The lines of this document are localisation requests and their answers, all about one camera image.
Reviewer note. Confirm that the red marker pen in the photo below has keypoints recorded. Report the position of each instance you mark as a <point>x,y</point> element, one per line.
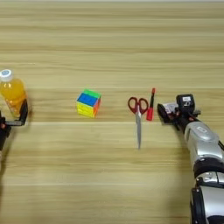
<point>150,112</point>

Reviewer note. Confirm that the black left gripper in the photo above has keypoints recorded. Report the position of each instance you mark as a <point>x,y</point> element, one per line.
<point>3,131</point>

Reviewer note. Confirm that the orange juice bottle white cap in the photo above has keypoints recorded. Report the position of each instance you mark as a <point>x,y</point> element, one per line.
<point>12,92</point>

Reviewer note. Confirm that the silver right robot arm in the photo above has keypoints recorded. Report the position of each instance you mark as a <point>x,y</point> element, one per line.
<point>204,140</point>

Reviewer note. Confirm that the multicoloured puzzle cube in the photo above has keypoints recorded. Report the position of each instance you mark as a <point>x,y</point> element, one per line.
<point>87,103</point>

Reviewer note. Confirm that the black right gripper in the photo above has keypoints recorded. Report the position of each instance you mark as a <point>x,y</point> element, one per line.
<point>186,118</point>

